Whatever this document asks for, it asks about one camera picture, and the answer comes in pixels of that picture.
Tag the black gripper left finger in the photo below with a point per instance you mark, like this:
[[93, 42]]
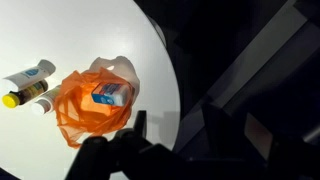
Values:
[[92, 161]]

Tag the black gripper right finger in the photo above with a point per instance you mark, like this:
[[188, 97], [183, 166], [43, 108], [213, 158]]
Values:
[[140, 124]]

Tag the white blue mentos container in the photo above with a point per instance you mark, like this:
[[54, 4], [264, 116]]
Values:
[[110, 94]]

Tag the orange plastic bag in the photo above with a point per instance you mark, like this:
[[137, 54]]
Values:
[[77, 113]]

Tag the white plastic bottle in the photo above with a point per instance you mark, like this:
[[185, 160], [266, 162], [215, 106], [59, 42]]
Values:
[[45, 103]]

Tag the white blue tube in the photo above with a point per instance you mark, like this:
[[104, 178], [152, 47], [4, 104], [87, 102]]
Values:
[[28, 77]]

